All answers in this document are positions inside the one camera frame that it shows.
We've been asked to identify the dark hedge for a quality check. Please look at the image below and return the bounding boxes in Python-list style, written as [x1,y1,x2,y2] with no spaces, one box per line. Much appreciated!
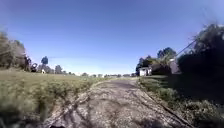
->
[135,23,224,101]

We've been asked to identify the grass verge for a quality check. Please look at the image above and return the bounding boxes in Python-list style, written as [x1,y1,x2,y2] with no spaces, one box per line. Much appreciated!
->
[137,74,224,128]

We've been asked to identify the grey gravel path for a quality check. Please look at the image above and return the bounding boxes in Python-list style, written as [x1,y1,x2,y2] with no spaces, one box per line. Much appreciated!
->
[33,78,194,128]

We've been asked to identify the row of trees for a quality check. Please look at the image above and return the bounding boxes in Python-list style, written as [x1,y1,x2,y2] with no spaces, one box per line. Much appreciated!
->
[0,30,138,78]

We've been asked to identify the white building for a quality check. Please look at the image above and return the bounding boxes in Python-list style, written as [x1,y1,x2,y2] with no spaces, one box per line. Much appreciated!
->
[138,66,153,77]

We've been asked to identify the grass field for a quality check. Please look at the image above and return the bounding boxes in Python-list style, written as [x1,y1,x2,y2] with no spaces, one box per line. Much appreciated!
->
[0,68,111,128]

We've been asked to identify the overhead wires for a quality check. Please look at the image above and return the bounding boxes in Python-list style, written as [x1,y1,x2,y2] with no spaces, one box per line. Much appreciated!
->
[168,38,198,63]

